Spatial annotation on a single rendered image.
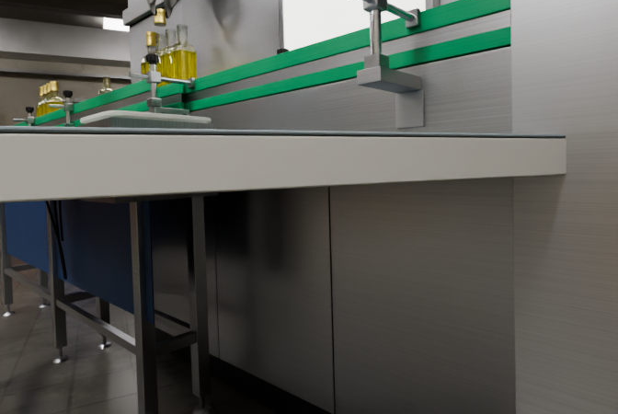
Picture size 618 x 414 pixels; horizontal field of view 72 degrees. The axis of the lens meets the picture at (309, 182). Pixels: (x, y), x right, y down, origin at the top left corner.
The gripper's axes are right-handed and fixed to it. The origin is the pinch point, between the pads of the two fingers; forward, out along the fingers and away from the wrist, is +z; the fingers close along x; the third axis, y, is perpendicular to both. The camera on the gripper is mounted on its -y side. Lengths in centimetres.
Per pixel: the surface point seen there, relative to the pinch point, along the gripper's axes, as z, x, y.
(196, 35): 4.3, 12.2, 0.2
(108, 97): 25.8, -13.6, -6.1
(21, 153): 47, -58, 99
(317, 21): 13, 13, 52
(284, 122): 39, -5, 59
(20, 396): 121, -31, -44
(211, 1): -3.9, 12.3, 9.5
